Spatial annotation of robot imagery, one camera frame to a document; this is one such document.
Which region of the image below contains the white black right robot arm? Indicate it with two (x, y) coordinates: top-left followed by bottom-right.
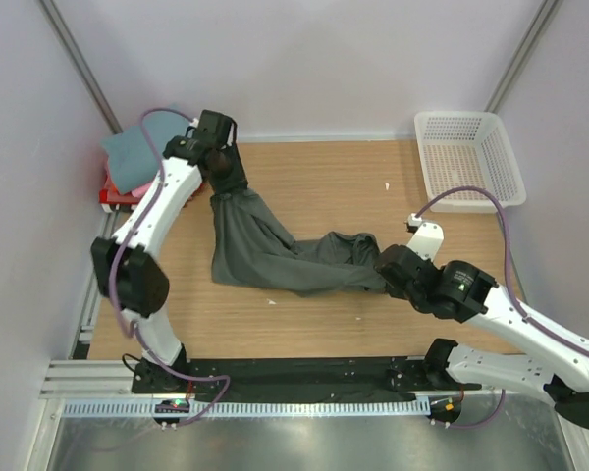
(375, 245), (589, 430)

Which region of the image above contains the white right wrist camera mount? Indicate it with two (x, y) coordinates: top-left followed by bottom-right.
(406, 213), (444, 261)

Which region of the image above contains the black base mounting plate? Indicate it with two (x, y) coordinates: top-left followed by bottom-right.
(129, 356), (481, 404)

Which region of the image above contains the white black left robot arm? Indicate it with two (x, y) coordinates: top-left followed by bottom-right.
(90, 108), (238, 393)

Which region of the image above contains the white plastic mesh basket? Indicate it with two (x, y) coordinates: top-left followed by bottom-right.
(414, 111), (526, 208)

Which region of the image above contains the aluminium front frame rail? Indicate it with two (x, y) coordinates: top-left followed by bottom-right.
(38, 357), (138, 401)

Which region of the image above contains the folded red t shirt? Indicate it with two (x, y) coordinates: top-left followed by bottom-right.
(98, 171), (142, 213)

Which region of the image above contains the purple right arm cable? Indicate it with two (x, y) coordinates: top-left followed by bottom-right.
(411, 185), (589, 433)

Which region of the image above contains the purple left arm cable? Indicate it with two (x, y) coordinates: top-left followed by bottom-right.
(115, 106), (231, 426)

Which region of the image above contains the folded teal t shirt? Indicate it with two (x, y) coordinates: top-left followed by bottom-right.
(100, 111), (189, 194)

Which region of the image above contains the slotted grey cable duct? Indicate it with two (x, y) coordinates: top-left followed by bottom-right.
(62, 396), (431, 420)

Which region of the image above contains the right aluminium frame post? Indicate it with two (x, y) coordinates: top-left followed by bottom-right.
(484, 0), (563, 114)

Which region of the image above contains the folded pink t shirt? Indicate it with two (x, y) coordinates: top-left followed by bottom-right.
(129, 181), (153, 200)

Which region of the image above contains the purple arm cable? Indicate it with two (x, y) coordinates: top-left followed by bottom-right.
(115, 106), (231, 426)
(411, 185), (589, 433)

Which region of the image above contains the dark grey t shirt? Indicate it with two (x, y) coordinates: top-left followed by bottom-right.
(210, 189), (386, 297)

